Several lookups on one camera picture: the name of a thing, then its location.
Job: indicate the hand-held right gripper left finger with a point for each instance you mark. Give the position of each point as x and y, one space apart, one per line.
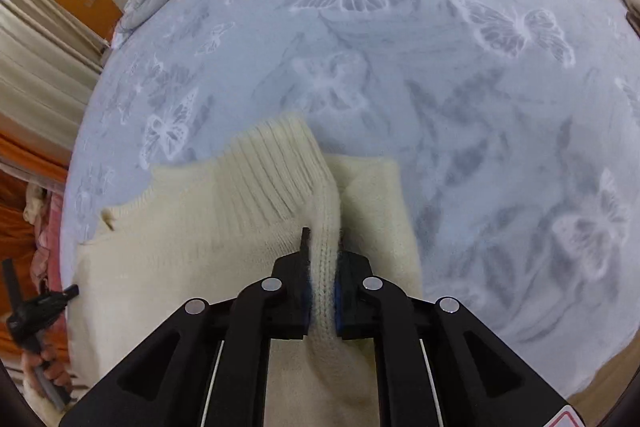
306 302

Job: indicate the grey butterfly print blanket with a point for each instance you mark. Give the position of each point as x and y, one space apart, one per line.
400 82

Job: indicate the person's left hand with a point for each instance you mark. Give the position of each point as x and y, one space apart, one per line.
55 374

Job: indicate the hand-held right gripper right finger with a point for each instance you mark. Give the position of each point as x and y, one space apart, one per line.
340 302

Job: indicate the pink cloth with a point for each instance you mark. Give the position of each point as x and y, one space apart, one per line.
47 252

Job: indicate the cream knit sweater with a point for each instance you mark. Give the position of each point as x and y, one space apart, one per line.
210 227

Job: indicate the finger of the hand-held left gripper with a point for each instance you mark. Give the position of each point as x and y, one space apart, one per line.
71 292

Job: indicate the beige curtain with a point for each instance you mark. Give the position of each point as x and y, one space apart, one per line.
40 72

